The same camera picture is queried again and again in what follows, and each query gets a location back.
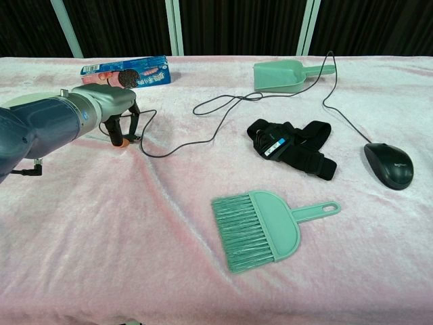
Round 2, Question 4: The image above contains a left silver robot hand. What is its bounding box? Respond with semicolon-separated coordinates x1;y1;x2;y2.
69;83;142;149

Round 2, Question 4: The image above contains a black mouse cable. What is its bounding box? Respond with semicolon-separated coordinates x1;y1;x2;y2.
118;50;373;158

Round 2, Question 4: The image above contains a black computer mouse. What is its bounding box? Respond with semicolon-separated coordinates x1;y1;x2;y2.
363;142;415;191

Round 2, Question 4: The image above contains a blue cookie box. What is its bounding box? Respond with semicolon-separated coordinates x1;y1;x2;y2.
80;56;172;90

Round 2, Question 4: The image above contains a pink fluffy table cloth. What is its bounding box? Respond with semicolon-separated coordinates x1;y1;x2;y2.
0;53;433;325

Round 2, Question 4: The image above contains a black curtain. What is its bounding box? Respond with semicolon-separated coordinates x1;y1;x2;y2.
0;0;433;58

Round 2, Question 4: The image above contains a green plastic dustpan scoop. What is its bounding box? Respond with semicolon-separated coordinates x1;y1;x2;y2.
253;59;336;93

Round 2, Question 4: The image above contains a green hand brush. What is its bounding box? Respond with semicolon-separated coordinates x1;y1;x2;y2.
211;190;342;274

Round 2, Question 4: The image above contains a white frame post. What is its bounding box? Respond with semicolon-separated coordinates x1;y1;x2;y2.
49;0;85;58
296;0;321;56
164;0;185;57

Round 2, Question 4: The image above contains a black arm connector cable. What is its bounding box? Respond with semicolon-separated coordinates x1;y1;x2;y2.
9;159;44;177

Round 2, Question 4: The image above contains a black elastic strap brace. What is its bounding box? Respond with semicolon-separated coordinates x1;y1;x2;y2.
246;118;338;182

